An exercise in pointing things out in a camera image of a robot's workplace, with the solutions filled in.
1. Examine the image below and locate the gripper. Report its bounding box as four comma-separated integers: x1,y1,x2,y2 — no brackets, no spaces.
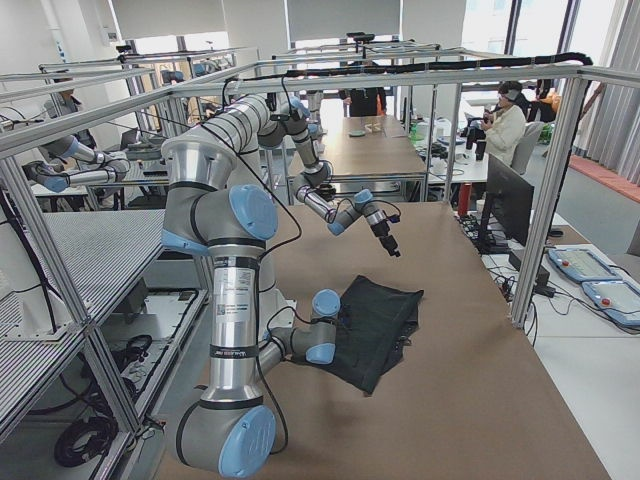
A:
370,219,401,257

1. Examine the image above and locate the black graphic t-shirt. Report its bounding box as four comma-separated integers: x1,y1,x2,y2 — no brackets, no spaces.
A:
319,275,424,395

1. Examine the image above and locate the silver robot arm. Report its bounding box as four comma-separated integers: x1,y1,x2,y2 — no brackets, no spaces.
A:
258,95,401,257
161,95,340,479

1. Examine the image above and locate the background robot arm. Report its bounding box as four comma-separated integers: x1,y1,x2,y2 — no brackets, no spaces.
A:
22,135,130,193

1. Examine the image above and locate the black huawei monitor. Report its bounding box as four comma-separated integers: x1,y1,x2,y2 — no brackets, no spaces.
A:
478,156,534,253

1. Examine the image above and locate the seated person white jacket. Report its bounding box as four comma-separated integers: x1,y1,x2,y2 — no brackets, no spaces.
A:
481,81,526,166

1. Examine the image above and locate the teach pendant with red button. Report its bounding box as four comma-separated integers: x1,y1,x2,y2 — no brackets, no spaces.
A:
547,248,621,283

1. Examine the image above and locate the aluminium cage frame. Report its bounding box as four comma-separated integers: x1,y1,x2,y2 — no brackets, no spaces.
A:
0,47,596,451

